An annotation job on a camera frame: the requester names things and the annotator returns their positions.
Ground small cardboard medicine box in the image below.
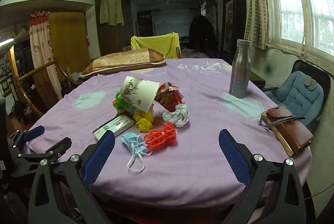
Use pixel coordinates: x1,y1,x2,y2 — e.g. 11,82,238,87
92,114,135,141

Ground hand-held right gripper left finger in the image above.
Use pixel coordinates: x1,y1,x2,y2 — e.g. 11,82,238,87
28,130,116,224

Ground striped beige curtain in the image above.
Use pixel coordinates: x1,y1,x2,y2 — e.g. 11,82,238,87
244,0,269,50

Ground white printed paper cup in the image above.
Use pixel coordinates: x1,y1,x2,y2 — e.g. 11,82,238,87
119,76,160,112

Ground red foam fruit net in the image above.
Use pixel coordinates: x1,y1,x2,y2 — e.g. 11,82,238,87
143,122,177,152

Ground purple printed tablecloth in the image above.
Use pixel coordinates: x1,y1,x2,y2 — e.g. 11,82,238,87
25,57,312,210

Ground white foam net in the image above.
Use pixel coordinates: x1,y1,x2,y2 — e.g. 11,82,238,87
162,104,189,127

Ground black hanging coat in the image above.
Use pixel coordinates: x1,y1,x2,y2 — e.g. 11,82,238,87
189,15,216,50

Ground white framed window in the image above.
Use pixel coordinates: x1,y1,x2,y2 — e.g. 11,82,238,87
261,0,334,68

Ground dark wooden wardrobe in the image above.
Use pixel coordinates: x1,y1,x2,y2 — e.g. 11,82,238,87
95,0,132,56

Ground blue cushioned chair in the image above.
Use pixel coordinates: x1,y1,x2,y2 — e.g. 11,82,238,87
262,60,330,133

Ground stainless steel bottle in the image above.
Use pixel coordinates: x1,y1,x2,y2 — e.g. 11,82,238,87
229,39,251,98

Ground orange wooden door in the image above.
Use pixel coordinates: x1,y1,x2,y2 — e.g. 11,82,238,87
48,12,90,78

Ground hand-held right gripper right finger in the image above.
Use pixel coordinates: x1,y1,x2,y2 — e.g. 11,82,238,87
218,129,306,224

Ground curved wooden armchair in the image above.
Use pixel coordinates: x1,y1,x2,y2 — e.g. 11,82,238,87
8,45,81,116

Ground brown leather notebook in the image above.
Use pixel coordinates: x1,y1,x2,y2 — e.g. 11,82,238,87
259,106,314,154

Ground brown floral pillow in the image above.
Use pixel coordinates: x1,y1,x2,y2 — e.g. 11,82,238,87
81,48,167,76

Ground dark wooden side table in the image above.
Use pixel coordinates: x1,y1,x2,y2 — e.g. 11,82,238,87
249,70,267,89

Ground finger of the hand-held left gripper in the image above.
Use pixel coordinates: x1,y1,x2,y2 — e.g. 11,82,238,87
7,125,45,157
14,137,72,177

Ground beige hanging jacket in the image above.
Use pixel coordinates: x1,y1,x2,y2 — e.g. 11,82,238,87
100,0,124,26

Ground dark wooden display cabinet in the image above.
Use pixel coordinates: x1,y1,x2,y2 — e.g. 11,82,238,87
220,0,247,58

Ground blue face mask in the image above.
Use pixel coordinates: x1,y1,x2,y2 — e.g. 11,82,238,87
121,131,152,174

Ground blue seat cushion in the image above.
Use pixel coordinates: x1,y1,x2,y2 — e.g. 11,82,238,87
266,71,324,125

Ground red clear plastic wrapper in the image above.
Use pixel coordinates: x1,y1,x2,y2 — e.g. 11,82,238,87
154,82,184,112

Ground yellow cloth covered chair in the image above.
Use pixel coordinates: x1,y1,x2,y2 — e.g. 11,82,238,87
130,32,181,59

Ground brown gilt-edged book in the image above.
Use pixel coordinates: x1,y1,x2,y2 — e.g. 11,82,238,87
262,112,312,157

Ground yellow foam fruit net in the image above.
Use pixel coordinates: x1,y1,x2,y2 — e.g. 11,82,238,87
134,107,154,133

